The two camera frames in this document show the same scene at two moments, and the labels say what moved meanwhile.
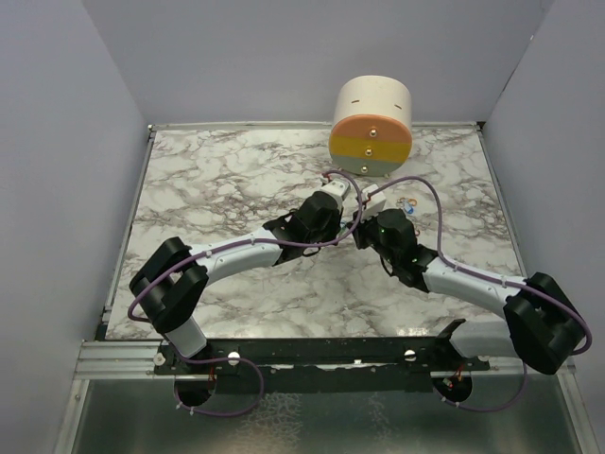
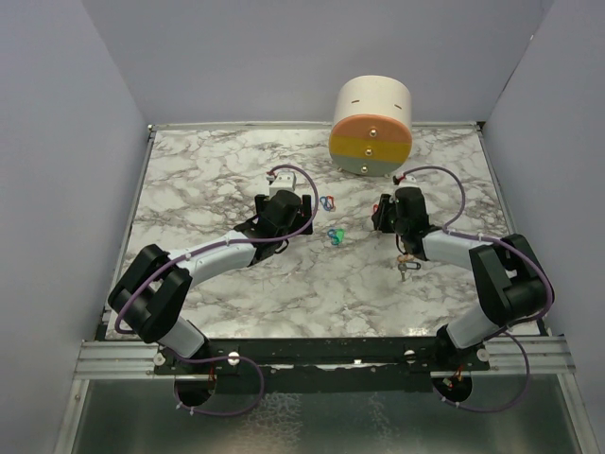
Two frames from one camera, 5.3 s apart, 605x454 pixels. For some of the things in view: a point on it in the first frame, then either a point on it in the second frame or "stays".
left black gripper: [336, 220] -> [301, 220]
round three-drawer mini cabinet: [371, 132] stays
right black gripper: [360, 242] -> [388, 202]
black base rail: [321, 364] stays
